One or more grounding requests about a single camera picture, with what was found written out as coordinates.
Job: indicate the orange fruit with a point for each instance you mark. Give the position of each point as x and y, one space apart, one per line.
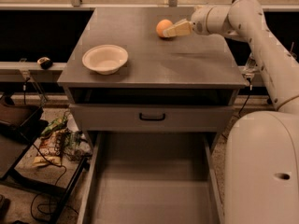
161 26

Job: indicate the black white sneaker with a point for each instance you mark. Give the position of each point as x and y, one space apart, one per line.
4 204

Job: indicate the open grey bottom drawer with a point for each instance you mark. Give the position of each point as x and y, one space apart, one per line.
151 178

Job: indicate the grey drawer cabinet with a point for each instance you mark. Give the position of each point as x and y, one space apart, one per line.
190 70

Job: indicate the closed grey drawer black handle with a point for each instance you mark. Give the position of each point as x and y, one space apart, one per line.
151 118

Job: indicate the green snack bag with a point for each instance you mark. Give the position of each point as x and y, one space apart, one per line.
54 126

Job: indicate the white paper bowl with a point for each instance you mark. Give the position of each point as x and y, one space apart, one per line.
105 59

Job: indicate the black yellow tape measure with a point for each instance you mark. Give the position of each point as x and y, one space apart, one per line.
45 63

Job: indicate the brown snack bag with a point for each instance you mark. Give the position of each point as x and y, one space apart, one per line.
50 151

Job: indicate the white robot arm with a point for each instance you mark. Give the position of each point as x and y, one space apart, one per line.
261 182

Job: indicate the black rolling cart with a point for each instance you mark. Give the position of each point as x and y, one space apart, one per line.
13 150

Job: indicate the clear plastic water bottle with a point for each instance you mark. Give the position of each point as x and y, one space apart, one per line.
250 65

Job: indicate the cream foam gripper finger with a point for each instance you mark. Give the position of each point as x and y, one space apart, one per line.
180 28

